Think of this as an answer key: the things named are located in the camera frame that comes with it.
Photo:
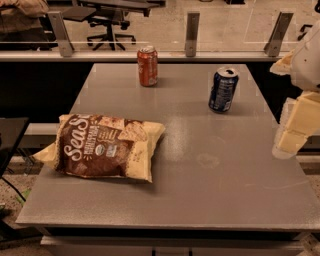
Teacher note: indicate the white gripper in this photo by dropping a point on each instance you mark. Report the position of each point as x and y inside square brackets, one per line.
[308, 68]

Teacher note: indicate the red coke can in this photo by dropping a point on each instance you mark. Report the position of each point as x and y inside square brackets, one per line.
[147, 59]

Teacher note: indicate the blue pepsi can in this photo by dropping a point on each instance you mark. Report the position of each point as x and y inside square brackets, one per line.
[223, 88]

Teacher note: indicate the black office chair at right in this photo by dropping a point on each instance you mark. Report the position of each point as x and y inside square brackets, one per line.
[303, 31]

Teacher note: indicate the black office chair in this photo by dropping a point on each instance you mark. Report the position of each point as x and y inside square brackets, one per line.
[108, 13]
[303, 31]

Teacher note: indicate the brown and yellow chip bag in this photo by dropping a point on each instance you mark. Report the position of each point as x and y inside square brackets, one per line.
[99, 146]

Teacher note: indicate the glass barrier with metal posts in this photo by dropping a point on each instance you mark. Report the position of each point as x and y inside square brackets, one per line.
[231, 35]

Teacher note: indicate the person in brown sweater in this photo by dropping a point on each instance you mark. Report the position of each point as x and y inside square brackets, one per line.
[20, 26]

